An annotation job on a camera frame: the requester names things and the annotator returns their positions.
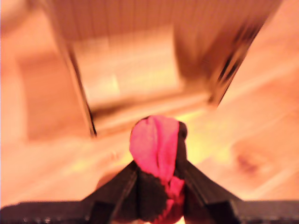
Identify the red and black footbag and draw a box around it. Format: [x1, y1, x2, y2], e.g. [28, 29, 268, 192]
[129, 114, 189, 222]

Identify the cardboard dice tower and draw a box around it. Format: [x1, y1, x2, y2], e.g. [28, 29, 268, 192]
[42, 0, 283, 138]

